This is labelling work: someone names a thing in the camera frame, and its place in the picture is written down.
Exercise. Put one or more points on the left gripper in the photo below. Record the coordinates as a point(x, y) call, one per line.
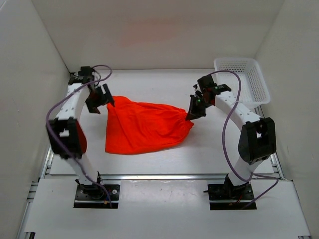
point(106, 98)

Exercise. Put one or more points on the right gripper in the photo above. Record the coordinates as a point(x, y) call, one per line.
point(194, 113)

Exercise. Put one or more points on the orange shorts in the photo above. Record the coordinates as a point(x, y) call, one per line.
point(140, 127)

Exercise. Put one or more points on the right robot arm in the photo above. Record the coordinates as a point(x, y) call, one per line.
point(257, 139)

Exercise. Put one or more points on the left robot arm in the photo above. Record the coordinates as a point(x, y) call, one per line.
point(66, 136)

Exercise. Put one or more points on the white plastic basket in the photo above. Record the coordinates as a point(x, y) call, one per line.
point(254, 91)

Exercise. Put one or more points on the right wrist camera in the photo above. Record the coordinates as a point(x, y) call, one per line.
point(204, 83)

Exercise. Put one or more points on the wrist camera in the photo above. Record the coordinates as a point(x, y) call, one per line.
point(87, 72)
point(204, 83)

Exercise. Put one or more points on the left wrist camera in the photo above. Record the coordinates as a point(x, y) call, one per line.
point(87, 72)

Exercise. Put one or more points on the aluminium front rail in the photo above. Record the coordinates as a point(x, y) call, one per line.
point(163, 176)

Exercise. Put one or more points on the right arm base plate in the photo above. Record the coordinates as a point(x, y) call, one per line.
point(223, 199)

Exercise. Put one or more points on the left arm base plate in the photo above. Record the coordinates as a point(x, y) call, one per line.
point(93, 197)

